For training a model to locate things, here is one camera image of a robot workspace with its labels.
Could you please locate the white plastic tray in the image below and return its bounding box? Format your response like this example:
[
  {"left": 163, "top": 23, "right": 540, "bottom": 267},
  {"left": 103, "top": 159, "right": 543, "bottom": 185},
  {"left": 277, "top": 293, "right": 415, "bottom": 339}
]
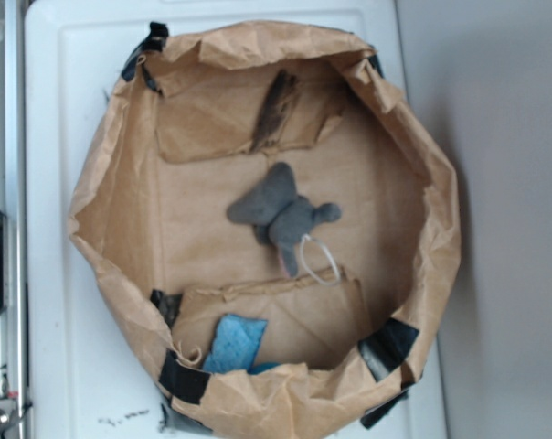
[{"left": 23, "top": 8, "right": 449, "bottom": 439}]

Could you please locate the white string loop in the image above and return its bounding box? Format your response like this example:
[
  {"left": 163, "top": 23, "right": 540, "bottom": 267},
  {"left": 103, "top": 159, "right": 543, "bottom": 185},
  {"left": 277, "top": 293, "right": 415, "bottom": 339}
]
[{"left": 299, "top": 234, "right": 342, "bottom": 288}]

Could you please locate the aluminium frame rail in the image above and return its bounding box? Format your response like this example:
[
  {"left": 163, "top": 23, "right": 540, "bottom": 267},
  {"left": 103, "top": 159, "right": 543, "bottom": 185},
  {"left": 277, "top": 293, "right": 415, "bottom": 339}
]
[{"left": 0, "top": 1, "right": 32, "bottom": 438}]

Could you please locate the brown paper bag bin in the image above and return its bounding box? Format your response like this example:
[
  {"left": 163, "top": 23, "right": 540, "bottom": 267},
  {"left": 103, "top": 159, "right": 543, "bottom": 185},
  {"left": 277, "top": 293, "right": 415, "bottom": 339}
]
[{"left": 69, "top": 21, "right": 461, "bottom": 438}]

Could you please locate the blue sponge cloth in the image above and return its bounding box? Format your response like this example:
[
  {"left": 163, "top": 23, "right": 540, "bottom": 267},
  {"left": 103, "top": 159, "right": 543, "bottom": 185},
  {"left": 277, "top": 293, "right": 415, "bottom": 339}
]
[{"left": 202, "top": 314, "right": 279, "bottom": 375}]

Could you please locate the grey plush elephant toy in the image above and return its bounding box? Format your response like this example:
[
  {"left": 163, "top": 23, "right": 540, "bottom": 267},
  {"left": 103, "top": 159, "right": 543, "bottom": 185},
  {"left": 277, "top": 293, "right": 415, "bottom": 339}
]
[{"left": 227, "top": 162, "right": 342, "bottom": 277}]

